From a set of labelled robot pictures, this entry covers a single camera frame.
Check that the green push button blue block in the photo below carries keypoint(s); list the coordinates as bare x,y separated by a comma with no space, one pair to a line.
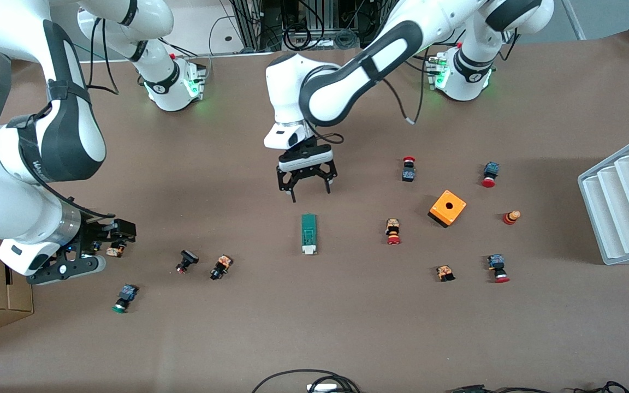
126,295

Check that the black flat push button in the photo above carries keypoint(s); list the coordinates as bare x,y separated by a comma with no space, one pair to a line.
188,257

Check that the black switch orange contact block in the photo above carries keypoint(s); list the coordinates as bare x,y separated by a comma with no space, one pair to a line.
119,250

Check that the red mushroom button blue block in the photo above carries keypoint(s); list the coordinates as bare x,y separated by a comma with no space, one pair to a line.
490,172
496,265

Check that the small light grey adapter box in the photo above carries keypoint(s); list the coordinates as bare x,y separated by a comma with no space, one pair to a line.
322,387

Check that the red button orange block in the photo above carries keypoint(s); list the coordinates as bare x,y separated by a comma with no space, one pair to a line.
393,229

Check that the black button orange block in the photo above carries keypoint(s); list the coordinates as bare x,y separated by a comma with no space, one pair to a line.
220,267

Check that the aluminium extrusion post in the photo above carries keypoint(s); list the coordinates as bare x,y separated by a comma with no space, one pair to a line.
249,22

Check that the white ribbed tray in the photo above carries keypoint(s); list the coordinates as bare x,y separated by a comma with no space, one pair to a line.
625,218

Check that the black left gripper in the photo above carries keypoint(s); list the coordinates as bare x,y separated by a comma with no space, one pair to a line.
304,151

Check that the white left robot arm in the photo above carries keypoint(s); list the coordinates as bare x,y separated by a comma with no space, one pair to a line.
347,87

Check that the orange button enclosure box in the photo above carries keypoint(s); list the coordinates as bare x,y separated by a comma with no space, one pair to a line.
454,214

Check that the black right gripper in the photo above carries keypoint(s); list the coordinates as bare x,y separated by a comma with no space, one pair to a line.
96,232

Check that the red button black block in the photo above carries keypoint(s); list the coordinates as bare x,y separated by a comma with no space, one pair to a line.
408,173

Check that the small orange contact block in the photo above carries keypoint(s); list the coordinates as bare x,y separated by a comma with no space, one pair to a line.
445,272

